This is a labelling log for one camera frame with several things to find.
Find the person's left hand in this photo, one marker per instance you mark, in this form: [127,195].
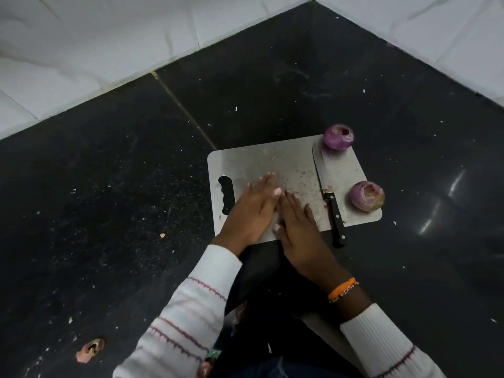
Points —
[252,216]

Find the person's right hand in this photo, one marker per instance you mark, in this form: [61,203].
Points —
[303,240]

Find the red onion with dry roots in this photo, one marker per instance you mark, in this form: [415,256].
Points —
[366,197]

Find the person's right forearm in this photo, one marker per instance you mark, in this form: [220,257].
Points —
[386,346]

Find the person's left forearm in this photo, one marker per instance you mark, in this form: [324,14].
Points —
[189,318]

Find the orange thread wristband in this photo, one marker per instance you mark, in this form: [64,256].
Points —
[341,288]

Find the steel cutting board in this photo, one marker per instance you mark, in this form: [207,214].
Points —
[275,157]

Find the brown curled scrap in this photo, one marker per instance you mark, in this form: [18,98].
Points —
[90,350]

